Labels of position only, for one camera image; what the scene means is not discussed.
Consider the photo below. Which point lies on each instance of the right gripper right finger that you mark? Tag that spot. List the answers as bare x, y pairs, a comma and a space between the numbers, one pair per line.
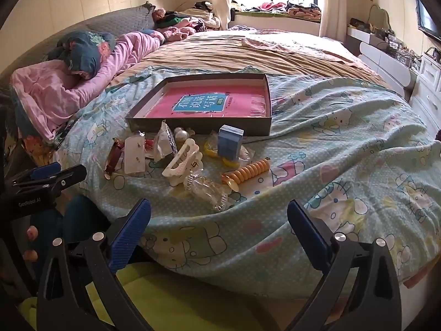
375, 300

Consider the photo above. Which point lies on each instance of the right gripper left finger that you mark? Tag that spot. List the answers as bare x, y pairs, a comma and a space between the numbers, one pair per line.
79, 288

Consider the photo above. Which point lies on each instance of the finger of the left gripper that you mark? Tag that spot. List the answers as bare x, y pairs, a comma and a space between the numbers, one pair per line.
58, 179
38, 173

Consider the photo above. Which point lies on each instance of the red strap wristwatch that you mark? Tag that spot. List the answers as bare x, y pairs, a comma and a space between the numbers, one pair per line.
113, 157

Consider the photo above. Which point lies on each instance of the white earring card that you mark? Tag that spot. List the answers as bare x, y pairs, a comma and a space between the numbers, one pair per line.
134, 154

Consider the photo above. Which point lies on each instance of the clear jewelry bag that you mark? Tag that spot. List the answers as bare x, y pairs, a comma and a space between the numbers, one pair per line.
164, 143

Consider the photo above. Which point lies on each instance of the large pearl hair clip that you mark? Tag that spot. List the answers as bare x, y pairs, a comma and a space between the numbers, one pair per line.
181, 135

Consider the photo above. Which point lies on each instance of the white pink hair claw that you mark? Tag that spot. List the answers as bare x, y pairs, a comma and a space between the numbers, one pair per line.
188, 159

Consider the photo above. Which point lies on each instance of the clear bag with chain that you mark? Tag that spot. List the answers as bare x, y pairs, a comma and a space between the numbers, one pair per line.
207, 190

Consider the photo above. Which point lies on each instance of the small blue box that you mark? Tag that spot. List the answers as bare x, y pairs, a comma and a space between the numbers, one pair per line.
229, 141

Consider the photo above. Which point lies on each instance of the left hand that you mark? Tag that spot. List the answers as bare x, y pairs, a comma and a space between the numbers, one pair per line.
30, 254

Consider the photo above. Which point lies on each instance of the pink quilt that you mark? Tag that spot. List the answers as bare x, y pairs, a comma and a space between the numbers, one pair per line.
46, 95

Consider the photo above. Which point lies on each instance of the yellow green garment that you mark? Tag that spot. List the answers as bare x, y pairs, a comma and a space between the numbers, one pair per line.
170, 301

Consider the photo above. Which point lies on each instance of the red hair clip on card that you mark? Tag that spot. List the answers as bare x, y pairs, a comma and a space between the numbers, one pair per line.
148, 145

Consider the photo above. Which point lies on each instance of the dark teal floral pillow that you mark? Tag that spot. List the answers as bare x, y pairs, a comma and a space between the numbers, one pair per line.
83, 52

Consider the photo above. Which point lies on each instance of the dark shallow cardboard box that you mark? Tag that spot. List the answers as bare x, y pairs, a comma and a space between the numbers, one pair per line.
252, 126

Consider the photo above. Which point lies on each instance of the grey padded headboard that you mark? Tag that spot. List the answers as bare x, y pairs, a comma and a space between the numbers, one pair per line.
116, 23

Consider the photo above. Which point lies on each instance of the clothes pile at bed head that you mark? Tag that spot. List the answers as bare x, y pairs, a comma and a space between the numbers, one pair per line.
179, 25

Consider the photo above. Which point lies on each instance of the pink book in box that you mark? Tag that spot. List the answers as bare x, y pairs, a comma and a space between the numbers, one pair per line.
211, 101

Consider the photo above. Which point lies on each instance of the white drawer cabinet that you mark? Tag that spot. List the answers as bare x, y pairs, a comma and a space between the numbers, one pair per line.
425, 99

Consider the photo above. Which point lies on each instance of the tan bed sheet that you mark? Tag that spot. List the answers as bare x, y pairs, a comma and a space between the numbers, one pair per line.
223, 51

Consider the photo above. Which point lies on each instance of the white grey vanity desk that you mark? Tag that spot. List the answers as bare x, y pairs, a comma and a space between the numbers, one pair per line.
372, 51

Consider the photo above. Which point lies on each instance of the floral pink cloth on bed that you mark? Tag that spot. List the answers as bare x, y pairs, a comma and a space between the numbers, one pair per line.
296, 43

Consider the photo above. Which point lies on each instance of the cream curtain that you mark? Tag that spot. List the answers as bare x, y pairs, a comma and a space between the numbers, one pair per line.
333, 19

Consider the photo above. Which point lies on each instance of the heart shaped vanity mirror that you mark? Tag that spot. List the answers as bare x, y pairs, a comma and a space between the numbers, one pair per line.
378, 19

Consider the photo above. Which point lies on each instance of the black flat television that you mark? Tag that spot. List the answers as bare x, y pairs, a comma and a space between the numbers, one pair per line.
425, 23

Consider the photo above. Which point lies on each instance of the clothes pile on windowsill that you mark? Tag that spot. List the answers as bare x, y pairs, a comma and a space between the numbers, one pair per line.
300, 11

